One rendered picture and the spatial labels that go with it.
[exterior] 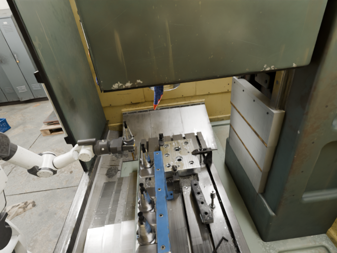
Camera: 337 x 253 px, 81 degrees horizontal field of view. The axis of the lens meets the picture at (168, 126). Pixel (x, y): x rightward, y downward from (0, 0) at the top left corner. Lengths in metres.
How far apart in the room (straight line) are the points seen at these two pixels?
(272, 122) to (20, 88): 5.57
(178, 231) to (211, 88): 1.48
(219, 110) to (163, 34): 1.79
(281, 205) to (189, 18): 0.94
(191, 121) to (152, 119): 0.41
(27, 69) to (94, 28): 5.13
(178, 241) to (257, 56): 0.84
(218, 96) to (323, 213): 1.37
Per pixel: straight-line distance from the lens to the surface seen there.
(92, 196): 1.66
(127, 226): 1.29
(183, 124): 2.02
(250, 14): 0.64
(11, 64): 5.78
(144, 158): 0.89
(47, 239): 2.51
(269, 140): 0.99
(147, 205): 0.76
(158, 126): 2.03
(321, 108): 0.86
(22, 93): 5.94
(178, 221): 1.11
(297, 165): 0.99
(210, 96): 2.19
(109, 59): 0.61
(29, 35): 1.31
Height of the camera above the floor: 1.84
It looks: 33 degrees down
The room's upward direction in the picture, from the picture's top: 7 degrees counter-clockwise
